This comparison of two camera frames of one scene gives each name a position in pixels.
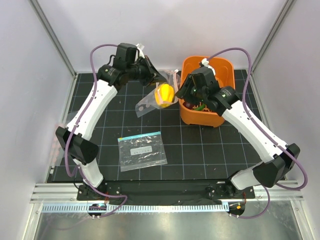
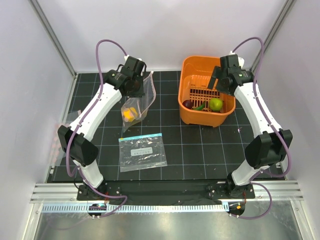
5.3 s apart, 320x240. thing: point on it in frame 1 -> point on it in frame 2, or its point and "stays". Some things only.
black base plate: x=164 y=192 stays
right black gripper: x=183 y=92 -> x=217 y=73
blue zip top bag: x=141 y=151 stays
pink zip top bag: x=164 y=95 -> x=134 y=109
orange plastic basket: x=225 y=73 stays
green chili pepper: x=200 y=108 stays
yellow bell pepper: x=164 y=95 -> x=129 y=114
